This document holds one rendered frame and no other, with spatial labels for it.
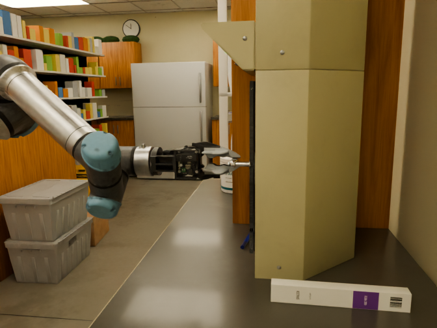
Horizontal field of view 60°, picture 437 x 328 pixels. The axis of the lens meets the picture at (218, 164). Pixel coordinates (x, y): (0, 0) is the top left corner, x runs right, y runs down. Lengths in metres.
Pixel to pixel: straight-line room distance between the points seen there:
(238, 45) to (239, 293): 0.53
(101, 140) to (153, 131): 5.22
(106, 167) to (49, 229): 2.20
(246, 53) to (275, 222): 0.37
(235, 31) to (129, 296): 0.60
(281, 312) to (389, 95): 0.72
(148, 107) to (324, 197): 5.23
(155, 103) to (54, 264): 3.50
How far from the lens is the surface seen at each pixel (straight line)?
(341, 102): 0.92
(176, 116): 5.90
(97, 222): 3.72
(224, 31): 0.84
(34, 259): 3.14
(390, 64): 1.24
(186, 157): 0.90
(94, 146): 0.80
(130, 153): 0.96
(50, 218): 2.95
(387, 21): 1.25
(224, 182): 1.63
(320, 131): 0.87
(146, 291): 0.90
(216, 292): 0.87
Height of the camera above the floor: 1.37
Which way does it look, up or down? 11 degrees down
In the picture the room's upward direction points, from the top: 1 degrees counter-clockwise
